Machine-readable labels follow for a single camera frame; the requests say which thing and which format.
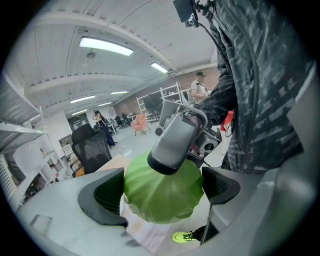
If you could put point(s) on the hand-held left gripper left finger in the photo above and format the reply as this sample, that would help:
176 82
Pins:
62 212

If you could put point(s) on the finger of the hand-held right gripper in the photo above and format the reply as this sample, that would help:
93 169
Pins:
172 147

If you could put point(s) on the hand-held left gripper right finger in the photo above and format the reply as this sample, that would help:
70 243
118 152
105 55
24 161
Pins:
250 212

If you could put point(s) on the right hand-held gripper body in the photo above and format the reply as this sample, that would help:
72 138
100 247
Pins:
170 112

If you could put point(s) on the green cabbage head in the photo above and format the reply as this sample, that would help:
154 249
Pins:
162 195

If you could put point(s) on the person's right forearm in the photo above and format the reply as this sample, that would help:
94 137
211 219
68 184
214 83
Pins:
217 105

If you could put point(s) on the black monitor screen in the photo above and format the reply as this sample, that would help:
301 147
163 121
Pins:
152 102

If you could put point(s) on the pink armchair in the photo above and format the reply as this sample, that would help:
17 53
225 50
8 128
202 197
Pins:
139 123

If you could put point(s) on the ceiling light panel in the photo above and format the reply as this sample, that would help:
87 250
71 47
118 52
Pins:
159 67
105 104
83 99
106 46
119 92

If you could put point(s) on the person's black trousers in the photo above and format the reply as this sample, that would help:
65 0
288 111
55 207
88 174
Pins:
201 232

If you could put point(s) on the black mesh office chair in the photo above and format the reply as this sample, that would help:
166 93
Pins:
91 150

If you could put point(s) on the neon yellow shoe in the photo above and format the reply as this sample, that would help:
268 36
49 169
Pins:
182 236

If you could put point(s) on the white cluttered storage shelf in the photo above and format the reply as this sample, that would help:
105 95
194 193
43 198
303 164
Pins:
15 130

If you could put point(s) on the person's black patterned jacket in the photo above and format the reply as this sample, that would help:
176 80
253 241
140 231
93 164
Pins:
262 87

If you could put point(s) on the white ceiling smoke detector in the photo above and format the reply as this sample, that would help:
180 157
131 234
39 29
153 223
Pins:
91 55

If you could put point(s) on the white open shelving frame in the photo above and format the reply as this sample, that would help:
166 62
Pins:
172 92

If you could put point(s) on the black head camera unit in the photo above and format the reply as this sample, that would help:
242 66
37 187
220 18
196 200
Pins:
186 11

